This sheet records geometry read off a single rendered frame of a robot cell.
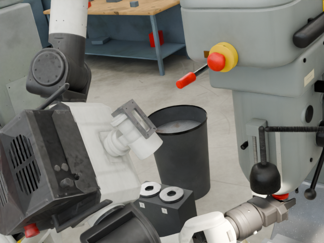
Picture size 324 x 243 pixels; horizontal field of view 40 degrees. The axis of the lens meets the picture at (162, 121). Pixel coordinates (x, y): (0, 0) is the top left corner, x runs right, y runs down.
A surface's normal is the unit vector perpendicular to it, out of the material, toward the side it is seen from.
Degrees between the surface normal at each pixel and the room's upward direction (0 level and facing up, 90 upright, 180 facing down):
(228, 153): 0
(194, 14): 90
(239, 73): 90
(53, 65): 61
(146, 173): 0
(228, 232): 67
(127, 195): 95
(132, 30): 90
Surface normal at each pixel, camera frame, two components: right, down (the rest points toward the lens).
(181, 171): -0.07, 0.50
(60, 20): -0.25, -0.04
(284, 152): -0.34, 0.46
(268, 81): -0.59, 0.44
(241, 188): -0.16, -0.89
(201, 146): 0.73, 0.25
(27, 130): -0.66, 0.05
